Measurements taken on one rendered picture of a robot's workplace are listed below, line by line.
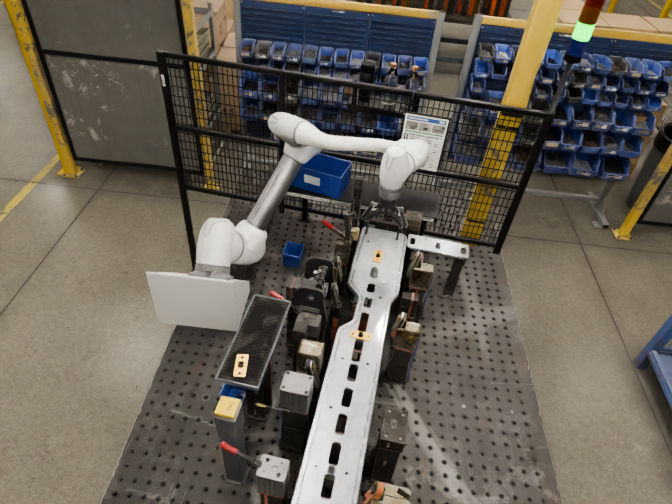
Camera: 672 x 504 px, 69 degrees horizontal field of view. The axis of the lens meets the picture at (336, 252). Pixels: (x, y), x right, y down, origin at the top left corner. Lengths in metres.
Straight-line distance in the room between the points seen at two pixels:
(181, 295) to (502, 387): 1.43
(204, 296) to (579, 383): 2.32
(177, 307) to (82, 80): 2.42
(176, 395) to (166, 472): 0.31
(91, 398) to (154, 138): 2.11
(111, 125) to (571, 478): 3.92
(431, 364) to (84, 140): 3.36
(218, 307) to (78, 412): 1.18
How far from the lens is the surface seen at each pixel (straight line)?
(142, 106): 4.15
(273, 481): 1.57
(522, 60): 2.40
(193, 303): 2.22
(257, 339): 1.68
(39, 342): 3.47
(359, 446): 1.67
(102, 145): 4.51
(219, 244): 2.23
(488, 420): 2.21
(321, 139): 2.10
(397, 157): 1.88
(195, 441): 2.04
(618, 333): 3.87
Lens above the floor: 2.49
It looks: 42 degrees down
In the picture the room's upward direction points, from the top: 6 degrees clockwise
